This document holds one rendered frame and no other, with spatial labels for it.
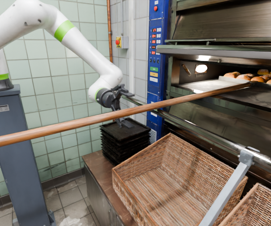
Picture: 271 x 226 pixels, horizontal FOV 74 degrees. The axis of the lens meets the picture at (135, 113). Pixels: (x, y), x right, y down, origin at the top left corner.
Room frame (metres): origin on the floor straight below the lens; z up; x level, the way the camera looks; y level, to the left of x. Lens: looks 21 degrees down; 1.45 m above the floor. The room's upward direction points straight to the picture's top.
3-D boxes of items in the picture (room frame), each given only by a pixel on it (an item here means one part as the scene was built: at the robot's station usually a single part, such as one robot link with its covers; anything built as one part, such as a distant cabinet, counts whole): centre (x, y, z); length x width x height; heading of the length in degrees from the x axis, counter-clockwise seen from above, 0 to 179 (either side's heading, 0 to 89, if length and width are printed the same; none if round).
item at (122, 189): (0.80, -0.20, 0.72); 0.56 x 0.49 x 0.28; 32
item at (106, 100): (0.82, 0.10, 1.19); 0.09 x 0.07 x 0.08; 33
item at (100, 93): (0.88, 0.14, 1.19); 0.12 x 0.06 x 0.09; 123
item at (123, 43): (1.70, 0.11, 1.46); 0.10 x 0.07 x 0.10; 33
